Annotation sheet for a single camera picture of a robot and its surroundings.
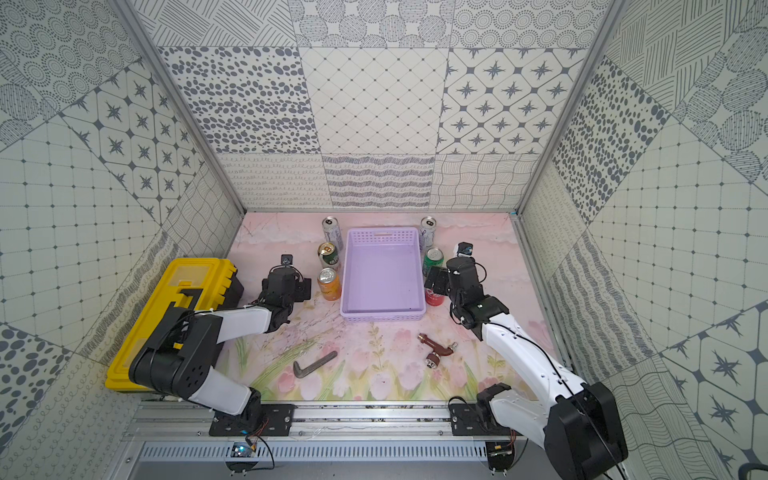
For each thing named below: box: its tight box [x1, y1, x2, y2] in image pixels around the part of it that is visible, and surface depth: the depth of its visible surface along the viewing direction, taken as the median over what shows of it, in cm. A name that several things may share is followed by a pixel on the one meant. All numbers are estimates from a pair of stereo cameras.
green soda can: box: [422, 247, 444, 277], surface depth 97 cm
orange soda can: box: [317, 267, 342, 301], surface depth 92 cm
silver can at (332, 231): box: [322, 216, 344, 251], surface depth 100 cm
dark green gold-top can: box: [318, 242, 339, 268], surface depth 97 cm
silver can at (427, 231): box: [419, 216, 437, 248], surface depth 100 cm
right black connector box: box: [485, 441, 515, 472], surface depth 73 cm
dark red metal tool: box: [417, 333, 458, 368], surface depth 85 cm
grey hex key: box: [293, 350, 338, 378], surface depth 84 cm
